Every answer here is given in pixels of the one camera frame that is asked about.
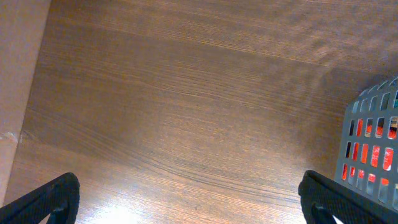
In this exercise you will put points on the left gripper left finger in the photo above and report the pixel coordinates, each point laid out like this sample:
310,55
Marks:
57,200

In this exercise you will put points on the grey plastic shopping basket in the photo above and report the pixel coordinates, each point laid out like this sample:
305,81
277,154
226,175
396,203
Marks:
375,102

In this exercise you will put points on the red spaghetti packet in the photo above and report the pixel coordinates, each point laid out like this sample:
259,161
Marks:
368,154

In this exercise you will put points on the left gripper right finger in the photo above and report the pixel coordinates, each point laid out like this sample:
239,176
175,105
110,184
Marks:
326,201

